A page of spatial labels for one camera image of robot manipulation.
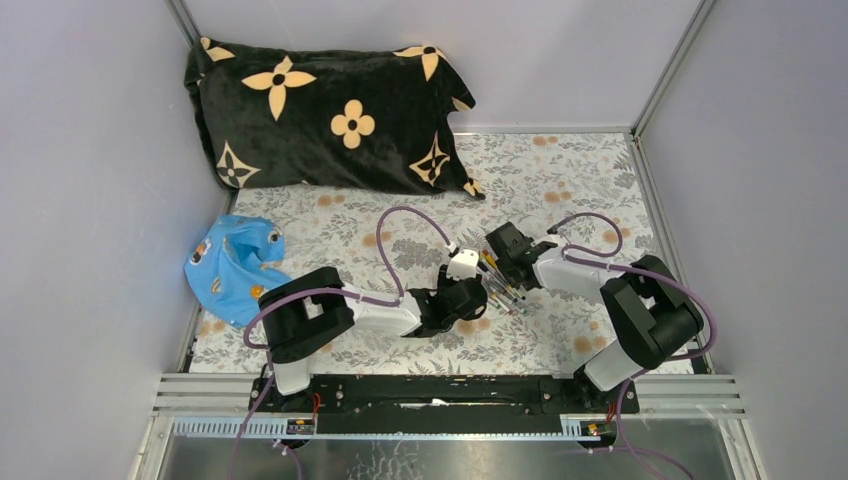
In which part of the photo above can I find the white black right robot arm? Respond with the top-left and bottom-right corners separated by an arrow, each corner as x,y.
486,222 -> 705,412

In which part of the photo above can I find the floral patterned table mat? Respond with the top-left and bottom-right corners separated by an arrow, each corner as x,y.
188,132 -> 697,378

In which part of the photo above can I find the aluminium frame rail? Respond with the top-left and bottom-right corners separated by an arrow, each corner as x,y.
133,373 -> 763,479

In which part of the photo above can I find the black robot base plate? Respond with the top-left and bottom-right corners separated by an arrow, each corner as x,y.
248,374 -> 640,435

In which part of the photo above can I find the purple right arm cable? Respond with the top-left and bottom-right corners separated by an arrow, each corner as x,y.
548,211 -> 719,480

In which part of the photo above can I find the black floral pillow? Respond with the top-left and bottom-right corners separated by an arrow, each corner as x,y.
183,37 -> 484,199

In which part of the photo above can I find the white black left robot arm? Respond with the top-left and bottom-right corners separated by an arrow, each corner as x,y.
258,266 -> 488,411

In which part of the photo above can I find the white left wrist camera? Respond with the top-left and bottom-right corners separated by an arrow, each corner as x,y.
445,249 -> 480,281

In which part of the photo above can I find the blue cartoon cloth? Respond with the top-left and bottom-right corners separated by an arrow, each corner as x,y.
184,215 -> 291,328

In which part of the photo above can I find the bundle of coloured marker pens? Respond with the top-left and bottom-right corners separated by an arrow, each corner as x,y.
478,250 -> 527,314

